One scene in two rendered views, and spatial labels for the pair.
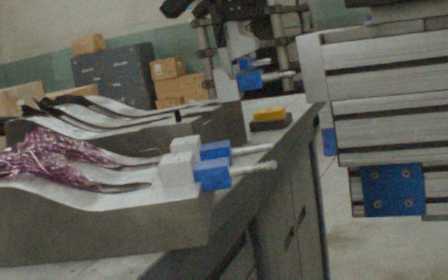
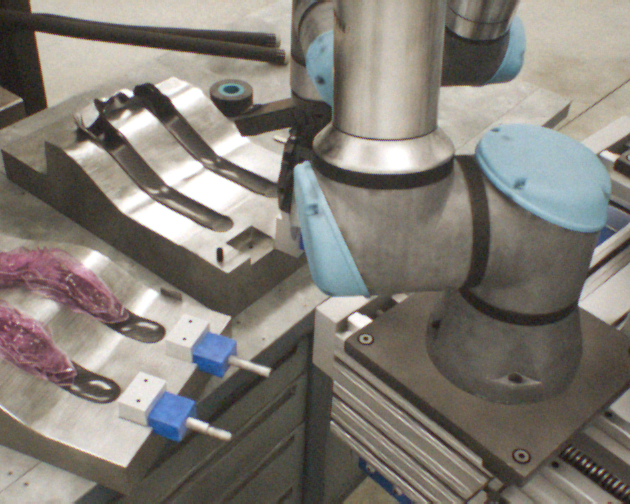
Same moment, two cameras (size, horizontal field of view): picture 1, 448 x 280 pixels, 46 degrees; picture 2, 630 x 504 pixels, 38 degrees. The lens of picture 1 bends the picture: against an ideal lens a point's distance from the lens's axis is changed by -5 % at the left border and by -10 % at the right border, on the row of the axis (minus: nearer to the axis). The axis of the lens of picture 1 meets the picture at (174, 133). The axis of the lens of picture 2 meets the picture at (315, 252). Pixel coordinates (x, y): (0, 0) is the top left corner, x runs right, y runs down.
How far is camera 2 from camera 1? 75 cm
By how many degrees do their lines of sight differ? 33
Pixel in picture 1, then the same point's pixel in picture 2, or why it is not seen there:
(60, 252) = (9, 442)
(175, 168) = (131, 410)
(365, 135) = (355, 428)
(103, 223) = (47, 444)
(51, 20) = not seen: outside the picture
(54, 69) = not seen: outside the picture
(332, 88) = (336, 372)
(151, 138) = (189, 260)
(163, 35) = not seen: outside the picture
